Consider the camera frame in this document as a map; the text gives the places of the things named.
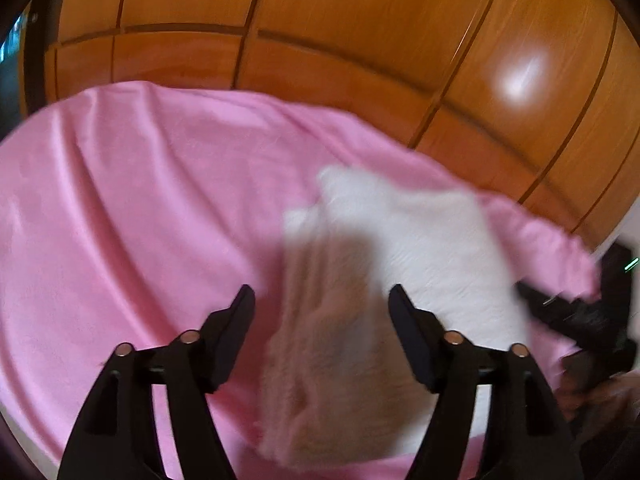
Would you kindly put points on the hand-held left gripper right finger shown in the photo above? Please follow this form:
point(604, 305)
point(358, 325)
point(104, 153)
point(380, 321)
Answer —
point(416, 342)

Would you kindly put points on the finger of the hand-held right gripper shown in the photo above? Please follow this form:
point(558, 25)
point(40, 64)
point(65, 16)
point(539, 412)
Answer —
point(560, 312)

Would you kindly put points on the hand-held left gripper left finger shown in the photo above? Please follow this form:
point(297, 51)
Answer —
point(229, 342)

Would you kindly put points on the white knitted garment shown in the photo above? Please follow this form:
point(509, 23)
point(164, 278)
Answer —
point(425, 240)

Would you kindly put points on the person's right hand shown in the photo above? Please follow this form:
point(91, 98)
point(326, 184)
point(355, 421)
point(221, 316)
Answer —
point(600, 392)

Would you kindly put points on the pink blanket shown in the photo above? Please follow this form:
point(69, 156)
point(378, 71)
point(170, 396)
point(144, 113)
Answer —
point(125, 210)

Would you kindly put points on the dark window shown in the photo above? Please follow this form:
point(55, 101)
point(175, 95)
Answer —
point(12, 60)

